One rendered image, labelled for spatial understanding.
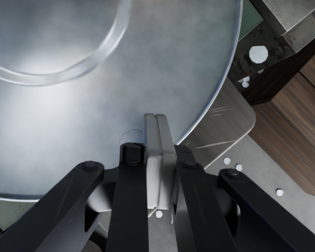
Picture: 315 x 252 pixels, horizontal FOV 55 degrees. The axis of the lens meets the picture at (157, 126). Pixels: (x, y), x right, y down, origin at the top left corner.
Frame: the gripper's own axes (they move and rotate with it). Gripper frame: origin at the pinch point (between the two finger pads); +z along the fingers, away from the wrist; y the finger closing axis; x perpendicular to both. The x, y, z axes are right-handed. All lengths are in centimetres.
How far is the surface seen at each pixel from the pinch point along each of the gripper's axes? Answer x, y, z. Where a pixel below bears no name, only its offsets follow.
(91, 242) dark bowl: -61, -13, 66
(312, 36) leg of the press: 7.8, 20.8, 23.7
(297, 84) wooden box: -2, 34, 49
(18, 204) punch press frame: -13.3, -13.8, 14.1
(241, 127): 0.7, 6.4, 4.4
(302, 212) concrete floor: -48, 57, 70
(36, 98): 1.7, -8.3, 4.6
